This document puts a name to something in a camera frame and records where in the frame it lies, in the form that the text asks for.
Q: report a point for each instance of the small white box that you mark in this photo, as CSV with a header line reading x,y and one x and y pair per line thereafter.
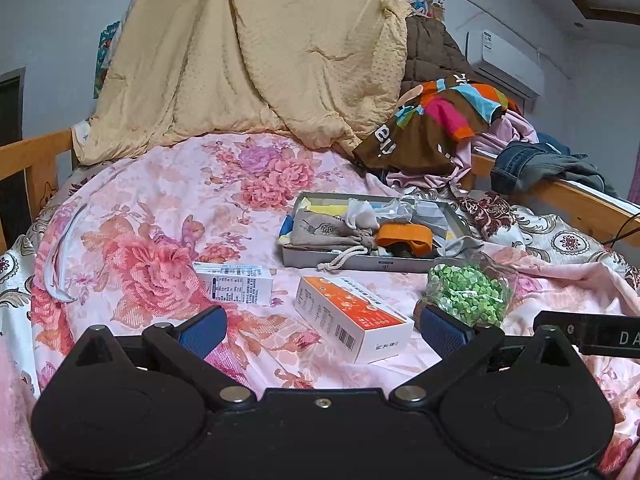
x,y
235,285

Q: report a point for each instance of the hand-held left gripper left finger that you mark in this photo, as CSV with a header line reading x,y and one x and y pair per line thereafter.
x,y
202,332

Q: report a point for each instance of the wooden bed rail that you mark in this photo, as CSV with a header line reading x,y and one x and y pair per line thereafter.
x,y
35,160
575,200

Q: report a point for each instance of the colourful brown garment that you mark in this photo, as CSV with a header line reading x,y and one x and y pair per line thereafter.
x,y
415,145

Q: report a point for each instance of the pink floral bed sheet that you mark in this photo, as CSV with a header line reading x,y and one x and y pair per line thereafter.
x,y
150,200

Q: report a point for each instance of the blue jeans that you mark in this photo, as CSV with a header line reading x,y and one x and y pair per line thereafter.
x,y
520,167

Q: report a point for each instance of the metal tray with cartoon print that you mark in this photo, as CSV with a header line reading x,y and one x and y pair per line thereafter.
x,y
300,260

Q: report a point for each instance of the orange fabric band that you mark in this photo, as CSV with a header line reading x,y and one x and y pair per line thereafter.
x,y
400,234

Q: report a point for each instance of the brown padded jacket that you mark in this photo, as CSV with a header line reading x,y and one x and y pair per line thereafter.
x,y
430,55

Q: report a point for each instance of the black cloth item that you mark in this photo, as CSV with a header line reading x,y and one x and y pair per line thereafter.
x,y
400,250

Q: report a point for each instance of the white and orange box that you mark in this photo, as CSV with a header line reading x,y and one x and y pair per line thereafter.
x,y
350,320

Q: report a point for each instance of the white air conditioner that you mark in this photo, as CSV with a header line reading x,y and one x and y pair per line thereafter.
x,y
505,65

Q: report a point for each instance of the teal wall poster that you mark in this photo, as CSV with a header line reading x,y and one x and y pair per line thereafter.
x,y
106,60

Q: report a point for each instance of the bag of green candy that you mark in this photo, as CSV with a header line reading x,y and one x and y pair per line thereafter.
x,y
465,290

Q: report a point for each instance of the blue and yellow cloth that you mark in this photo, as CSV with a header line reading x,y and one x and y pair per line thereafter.
x,y
286,225

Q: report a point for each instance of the yellow quilt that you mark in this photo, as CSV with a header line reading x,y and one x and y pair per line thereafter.
x,y
240,50

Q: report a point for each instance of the pink fleece blanket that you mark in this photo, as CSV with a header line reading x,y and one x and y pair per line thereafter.
x,y
15,410

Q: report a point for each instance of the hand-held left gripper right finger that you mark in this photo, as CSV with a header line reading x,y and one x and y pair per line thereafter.
x,y
442,332

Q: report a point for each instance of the light grey cloth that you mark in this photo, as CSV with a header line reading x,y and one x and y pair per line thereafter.
x,y
462,247

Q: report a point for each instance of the cream patterned blanket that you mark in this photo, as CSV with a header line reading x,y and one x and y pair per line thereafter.
x,y
560,240

